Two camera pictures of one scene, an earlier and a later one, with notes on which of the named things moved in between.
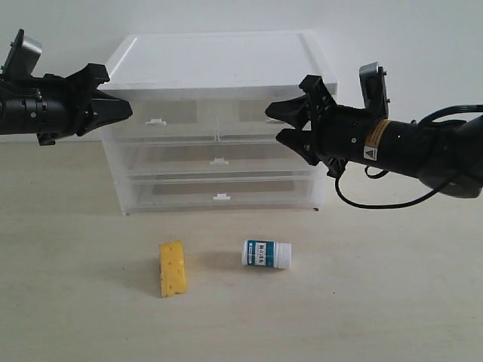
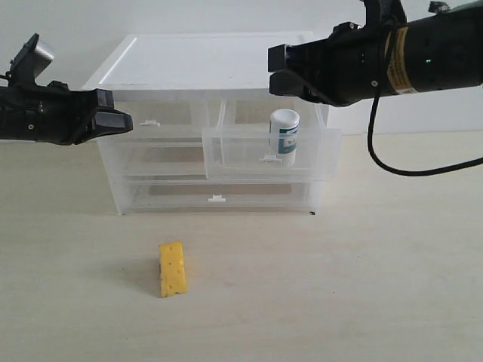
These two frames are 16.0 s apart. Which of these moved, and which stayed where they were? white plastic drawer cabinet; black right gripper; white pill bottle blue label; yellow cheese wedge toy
Moved: white pill bottle blue label; black right gripper
Stayed: yellow cheese wedge toy; white plastic drawer cabinet
